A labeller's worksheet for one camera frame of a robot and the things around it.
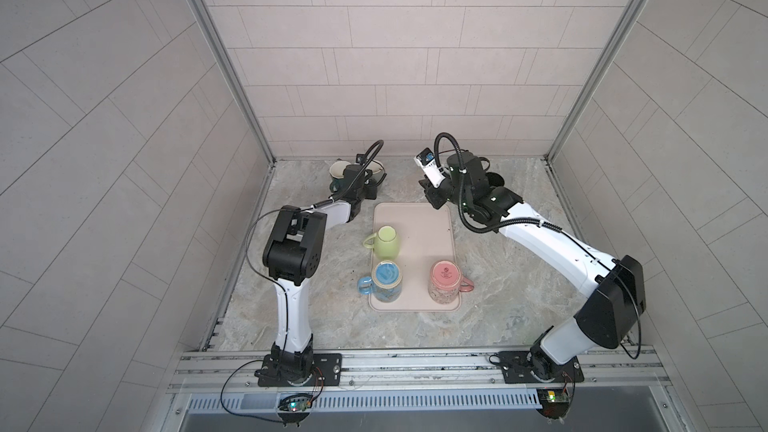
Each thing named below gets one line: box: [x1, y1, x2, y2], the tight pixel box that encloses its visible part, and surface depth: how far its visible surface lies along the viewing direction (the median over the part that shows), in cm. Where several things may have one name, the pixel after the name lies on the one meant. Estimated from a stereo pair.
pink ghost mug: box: [428, 260, 474, 305], surface depth 77 cm
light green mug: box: [362, 224, 401, 260], surface depth 87 cm
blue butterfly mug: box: [357, 260, 403, 303], surface depth 77 cm
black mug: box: [485, 172, 504, 187], surface depth 102 cm
